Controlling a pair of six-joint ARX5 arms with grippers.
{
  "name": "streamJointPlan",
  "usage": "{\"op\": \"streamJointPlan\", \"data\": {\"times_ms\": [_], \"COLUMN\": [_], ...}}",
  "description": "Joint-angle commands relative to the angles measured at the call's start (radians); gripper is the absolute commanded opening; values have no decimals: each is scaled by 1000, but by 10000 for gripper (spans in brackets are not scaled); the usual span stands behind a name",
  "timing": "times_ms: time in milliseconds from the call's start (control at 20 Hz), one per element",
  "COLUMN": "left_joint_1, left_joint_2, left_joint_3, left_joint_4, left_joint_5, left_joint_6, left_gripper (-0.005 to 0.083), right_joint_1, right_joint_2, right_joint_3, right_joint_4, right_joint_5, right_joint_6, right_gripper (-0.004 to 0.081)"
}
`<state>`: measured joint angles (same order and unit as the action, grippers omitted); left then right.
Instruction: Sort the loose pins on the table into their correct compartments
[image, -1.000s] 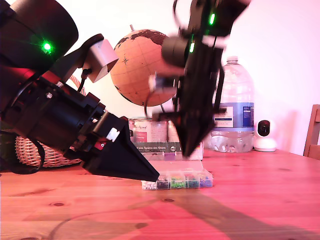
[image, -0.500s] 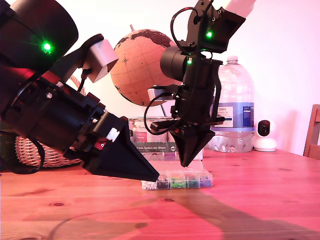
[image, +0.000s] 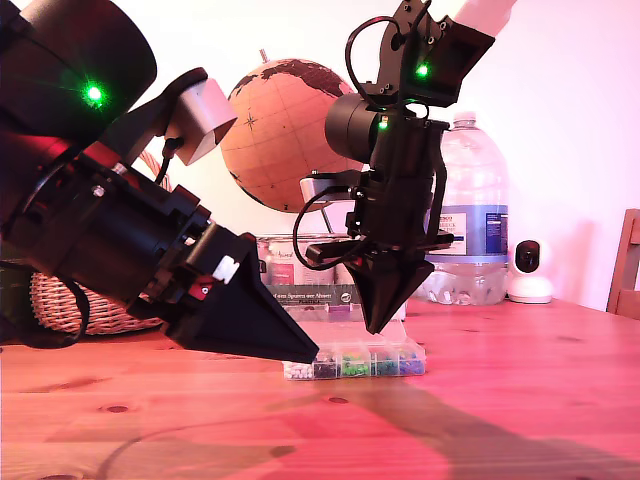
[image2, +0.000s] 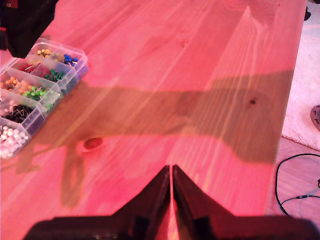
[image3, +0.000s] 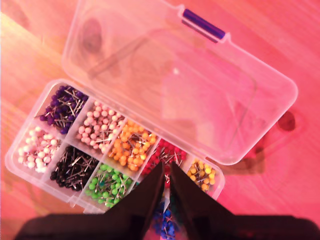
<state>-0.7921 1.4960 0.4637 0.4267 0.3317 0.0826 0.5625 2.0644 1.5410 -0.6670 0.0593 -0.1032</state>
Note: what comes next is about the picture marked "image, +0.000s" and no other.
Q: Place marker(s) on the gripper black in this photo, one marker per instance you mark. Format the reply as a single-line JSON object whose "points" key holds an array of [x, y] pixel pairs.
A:
{"points": [[395, 215], [115, 232]]}

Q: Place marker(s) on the tin can with white label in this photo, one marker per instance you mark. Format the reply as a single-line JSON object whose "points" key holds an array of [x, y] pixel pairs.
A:
{"points": [[341, 275]]}

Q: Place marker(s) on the cardboard can tray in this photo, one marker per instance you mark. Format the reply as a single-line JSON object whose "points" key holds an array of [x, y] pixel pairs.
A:
{"points": [[300, 297]]}

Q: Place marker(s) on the tin can with red label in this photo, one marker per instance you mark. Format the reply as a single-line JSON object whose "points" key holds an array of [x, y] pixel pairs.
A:
{"points": [[277, 260]]}

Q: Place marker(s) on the clear plastic pin organizer box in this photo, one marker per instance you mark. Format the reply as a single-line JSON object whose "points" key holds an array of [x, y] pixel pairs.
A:
{"points": [[360, 367]]}

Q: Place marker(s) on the large clear water bottle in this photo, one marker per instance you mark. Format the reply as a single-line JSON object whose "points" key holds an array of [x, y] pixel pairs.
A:
{"points": [[475, 175]]}

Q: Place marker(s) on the cork globe on stand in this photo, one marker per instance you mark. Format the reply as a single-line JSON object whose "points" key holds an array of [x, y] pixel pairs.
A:
{"points": [[280, 150]]}

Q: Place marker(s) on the dark pet food bag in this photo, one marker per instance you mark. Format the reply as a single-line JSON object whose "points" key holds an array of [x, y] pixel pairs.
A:
{"points": [[15, 292]]}

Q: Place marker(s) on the wooden chair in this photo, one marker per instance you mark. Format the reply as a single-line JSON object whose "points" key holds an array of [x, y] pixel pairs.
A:
{"points": [[625, 280]]}

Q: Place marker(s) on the arm grey camera box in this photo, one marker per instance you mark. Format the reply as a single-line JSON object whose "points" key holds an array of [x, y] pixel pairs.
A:
{"points": [[312, 189], [205, 117]]}

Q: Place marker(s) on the small white round camera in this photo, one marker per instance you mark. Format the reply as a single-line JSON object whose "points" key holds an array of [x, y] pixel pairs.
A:
{"points": [[530, 287]]}

